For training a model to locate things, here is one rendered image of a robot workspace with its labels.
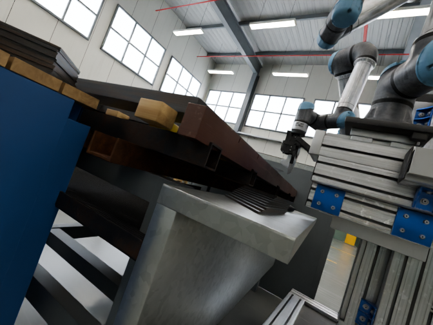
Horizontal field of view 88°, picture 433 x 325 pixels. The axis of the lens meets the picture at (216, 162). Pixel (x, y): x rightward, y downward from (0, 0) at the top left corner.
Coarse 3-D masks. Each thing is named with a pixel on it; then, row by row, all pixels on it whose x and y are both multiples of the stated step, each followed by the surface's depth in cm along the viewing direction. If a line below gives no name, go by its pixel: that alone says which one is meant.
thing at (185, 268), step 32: (160, 224) 33; (192, 224) 37; (160, 256) 32; (192, 256) 40; (224, 256) 56; (256, 256) 91; (128, 288) 33; (160, 288) 34; (192, 288) 44; (224, 288) 63; (128, 320) 32; (160, 320) 37; (192, 320) 49
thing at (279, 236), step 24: (168, 192) 33; (192, 192) 35; (192, 216) 31; (216, 216) 29; (240, 216) 28; (264, 216) 37; (288, 216) 60; (240, 240) 27; (264, 240) 26; (288, 240) 25
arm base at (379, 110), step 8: (376, 104) 74; (384, 104) 72; (392, 104) 71; (400, 104) 70; (408, 104) 70; (368, 112) 76; (376, 112) 72; (384, 112) 71; (392, 112) 70; (400, 112) 69; (408, 112) 70; (384, 120) 69; (392, 120) 68; (400, 120) 68; (408, 120) 69
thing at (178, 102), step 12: (84, 84) 61; (96, 84) 58; (108, 84) 56; (96, 96) 61; (108, 96) 55; (120, 96) 53; (132, 96) 52; (144, 96) 50; (156, 96) 48; (168, 96) 47; (180, 96) 45; (108, 108) 92; (120, 108) 67; (132, 108) 60; (180, 108) 45; (132, 120) 85; (180, 120) 53
